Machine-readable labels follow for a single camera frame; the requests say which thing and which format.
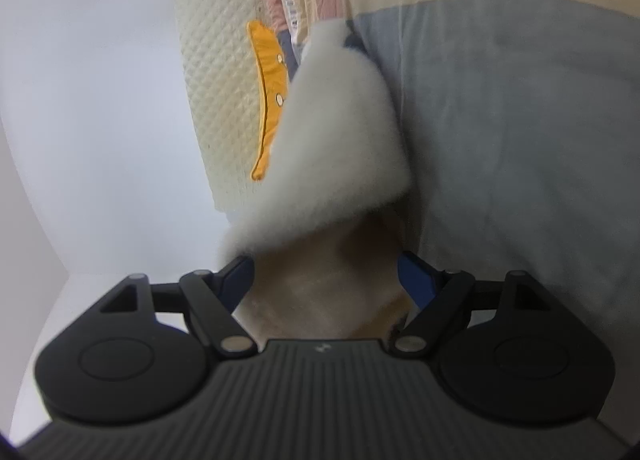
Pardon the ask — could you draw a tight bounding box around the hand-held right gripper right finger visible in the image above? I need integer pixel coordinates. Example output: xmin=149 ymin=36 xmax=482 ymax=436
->
xmin=391 ymin=250 xmax=546 ymax=360

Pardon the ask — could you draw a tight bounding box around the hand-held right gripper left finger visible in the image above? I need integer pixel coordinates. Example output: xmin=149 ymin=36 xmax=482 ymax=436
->
xmin=97 ymin=255 xmax=258 ymax=357

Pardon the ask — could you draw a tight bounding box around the grey cloth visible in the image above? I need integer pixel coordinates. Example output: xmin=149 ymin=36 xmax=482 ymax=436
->
xmin=350 ymin=0 xmax=640 ymax=371

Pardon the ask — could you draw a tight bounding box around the yellow pillow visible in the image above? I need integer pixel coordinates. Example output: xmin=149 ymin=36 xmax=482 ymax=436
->
xmin=246 ymin=20 xmax=293 ymax=183

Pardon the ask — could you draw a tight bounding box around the cream quilted headboard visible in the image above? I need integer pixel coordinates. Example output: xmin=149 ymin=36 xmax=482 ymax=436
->
xmin=170 ymin=0 xmax=281 ymax=213

